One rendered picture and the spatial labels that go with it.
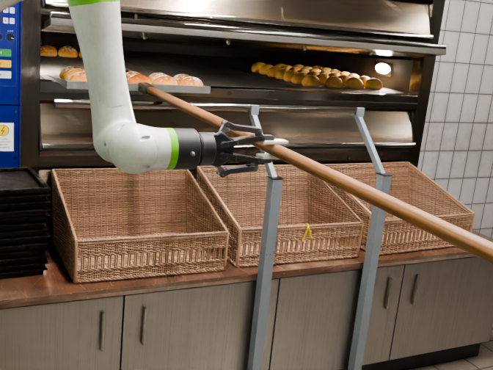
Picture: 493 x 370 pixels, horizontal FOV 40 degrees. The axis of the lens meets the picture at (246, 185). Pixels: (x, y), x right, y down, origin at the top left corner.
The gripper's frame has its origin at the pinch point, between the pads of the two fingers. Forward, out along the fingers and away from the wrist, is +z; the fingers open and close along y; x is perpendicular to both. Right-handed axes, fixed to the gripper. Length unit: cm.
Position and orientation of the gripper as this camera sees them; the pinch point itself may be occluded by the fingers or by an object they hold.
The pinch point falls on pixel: (272, 148)
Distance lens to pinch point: 161.6
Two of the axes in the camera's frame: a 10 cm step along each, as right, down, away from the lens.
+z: 8.8, -0.2, 4.7
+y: -1.1, 9.6, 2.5
